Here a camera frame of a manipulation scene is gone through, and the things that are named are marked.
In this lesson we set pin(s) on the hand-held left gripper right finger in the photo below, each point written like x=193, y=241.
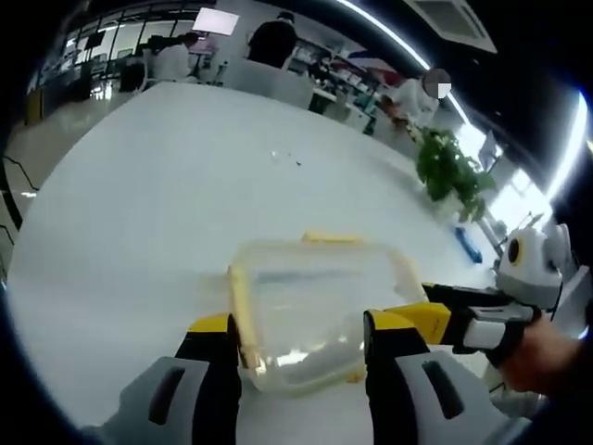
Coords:
x=417, y=408

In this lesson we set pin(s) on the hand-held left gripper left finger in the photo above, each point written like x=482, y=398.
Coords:
x=194, y=398

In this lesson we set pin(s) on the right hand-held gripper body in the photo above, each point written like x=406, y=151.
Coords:
x=537, y=273

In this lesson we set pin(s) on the clear plastic container yellow buckles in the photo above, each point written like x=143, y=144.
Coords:
x=306, y=315

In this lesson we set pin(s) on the person's right hand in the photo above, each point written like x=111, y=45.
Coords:
x=551, y=361

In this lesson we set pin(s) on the blue flat object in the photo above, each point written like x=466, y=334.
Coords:
x=468, y=243

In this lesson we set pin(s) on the potted green plant white pot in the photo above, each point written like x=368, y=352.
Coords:
x=449, y=171

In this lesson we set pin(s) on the ceiling air vent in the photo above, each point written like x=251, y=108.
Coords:
x=449, y=23

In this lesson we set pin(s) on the ceiling light strip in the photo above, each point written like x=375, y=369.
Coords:
x=398, y=37

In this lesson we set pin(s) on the black office chair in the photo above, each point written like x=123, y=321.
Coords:
x=132, y=79

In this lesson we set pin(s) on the wall screen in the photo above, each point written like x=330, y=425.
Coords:
x=216, y=21

